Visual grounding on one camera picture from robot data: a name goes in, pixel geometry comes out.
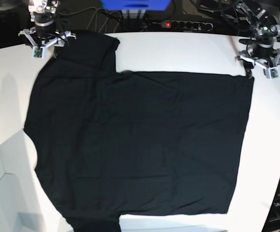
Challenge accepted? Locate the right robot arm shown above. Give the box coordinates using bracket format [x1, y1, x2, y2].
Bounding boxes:
[18, 0, 76, 58]

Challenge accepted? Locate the black power strip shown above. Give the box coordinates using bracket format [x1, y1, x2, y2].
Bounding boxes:
[150, 20, 214, 32]

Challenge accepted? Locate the black T-shirt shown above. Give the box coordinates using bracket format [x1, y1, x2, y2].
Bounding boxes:
[24, 31, 254, 232]

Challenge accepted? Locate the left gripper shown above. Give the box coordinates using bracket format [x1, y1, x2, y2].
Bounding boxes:
[236, 45, 280, 79]

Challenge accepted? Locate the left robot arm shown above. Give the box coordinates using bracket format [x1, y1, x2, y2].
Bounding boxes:
[236, 0, 280, 79]

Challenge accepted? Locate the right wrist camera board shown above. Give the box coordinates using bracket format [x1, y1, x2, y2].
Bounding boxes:
[32, 46, 44, 58]

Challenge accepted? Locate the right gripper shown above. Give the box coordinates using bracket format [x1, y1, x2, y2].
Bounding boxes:
[18, 26, 75, 58]

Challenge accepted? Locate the blue plastic box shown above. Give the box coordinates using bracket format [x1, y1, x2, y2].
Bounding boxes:
[101, 0, 171, 11]

